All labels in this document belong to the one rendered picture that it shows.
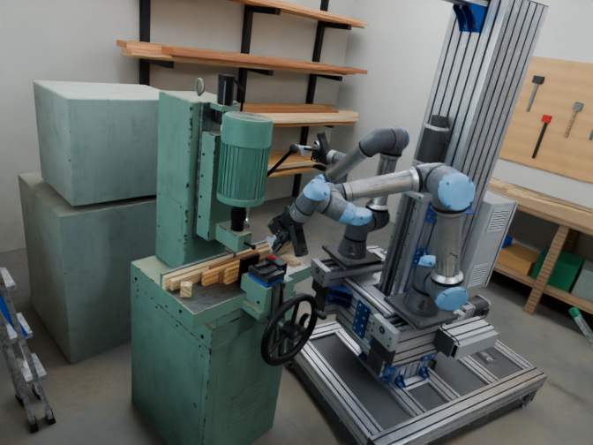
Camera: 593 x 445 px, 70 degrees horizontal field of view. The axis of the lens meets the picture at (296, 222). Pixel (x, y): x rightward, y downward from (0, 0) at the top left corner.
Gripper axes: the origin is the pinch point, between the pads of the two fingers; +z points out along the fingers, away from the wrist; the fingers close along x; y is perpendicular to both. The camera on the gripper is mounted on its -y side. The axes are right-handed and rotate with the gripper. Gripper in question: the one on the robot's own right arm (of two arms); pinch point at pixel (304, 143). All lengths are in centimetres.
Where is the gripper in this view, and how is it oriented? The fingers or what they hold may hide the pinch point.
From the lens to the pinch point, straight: 250.5
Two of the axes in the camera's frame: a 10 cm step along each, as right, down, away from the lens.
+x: 7.2, -3.0, 6.2
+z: -6.9, -3.7, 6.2
